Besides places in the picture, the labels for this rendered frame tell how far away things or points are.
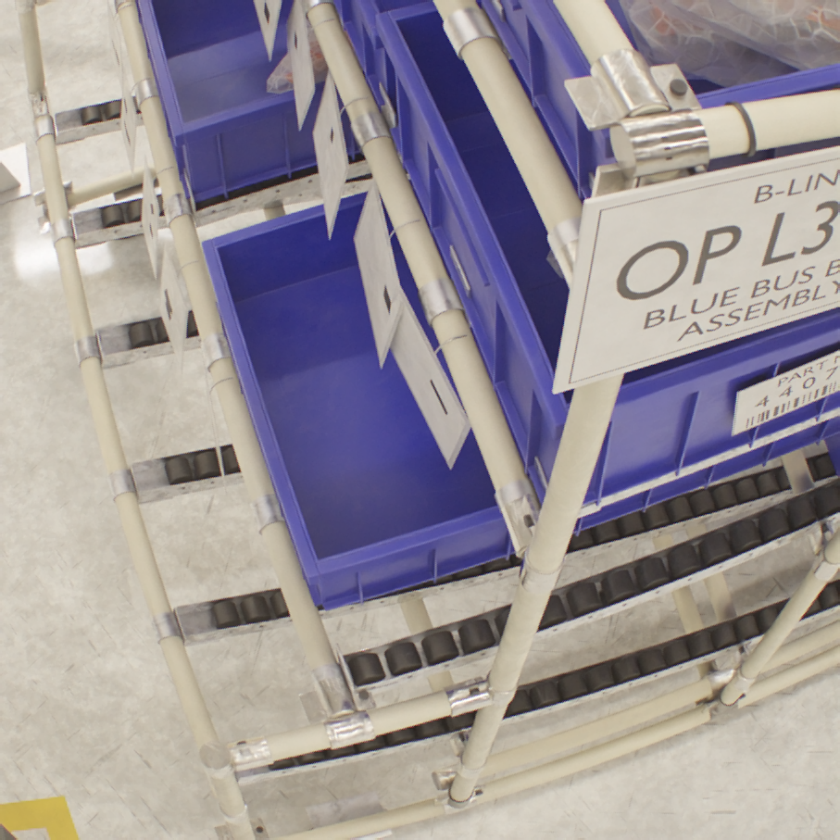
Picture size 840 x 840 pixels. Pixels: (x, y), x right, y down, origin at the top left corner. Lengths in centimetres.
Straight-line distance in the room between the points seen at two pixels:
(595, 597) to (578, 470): 53
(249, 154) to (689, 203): 103
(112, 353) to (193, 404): 46
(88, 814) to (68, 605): 35
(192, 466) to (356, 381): 37
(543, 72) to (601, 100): 19
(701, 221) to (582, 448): 29
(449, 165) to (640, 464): 28
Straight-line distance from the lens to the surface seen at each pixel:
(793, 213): 98
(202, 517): 255
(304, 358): 182
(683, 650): 214
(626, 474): 139
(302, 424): 179
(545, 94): 110
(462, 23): 117
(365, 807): 229
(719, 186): 91
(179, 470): 208
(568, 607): 176
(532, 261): 149
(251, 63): 204
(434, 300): 149
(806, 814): 250
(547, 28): 98
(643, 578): 175
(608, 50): 91
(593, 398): 112
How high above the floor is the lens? 235
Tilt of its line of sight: 64 degrees down
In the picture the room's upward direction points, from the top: 6 degrees clockwise
